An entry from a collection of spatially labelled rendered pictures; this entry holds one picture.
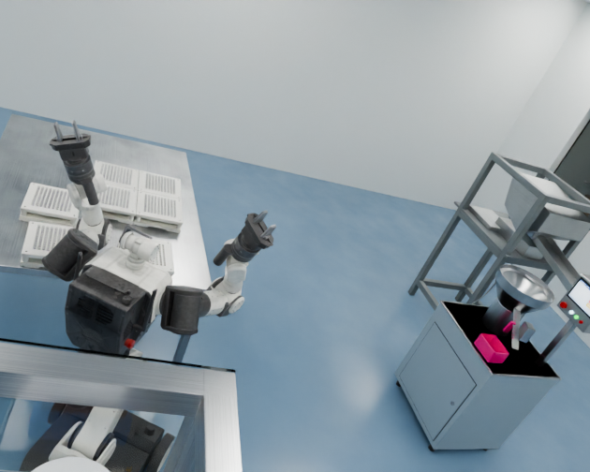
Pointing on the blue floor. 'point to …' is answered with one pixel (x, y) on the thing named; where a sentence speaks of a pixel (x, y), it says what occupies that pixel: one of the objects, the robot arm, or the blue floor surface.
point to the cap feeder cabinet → (469, 381)
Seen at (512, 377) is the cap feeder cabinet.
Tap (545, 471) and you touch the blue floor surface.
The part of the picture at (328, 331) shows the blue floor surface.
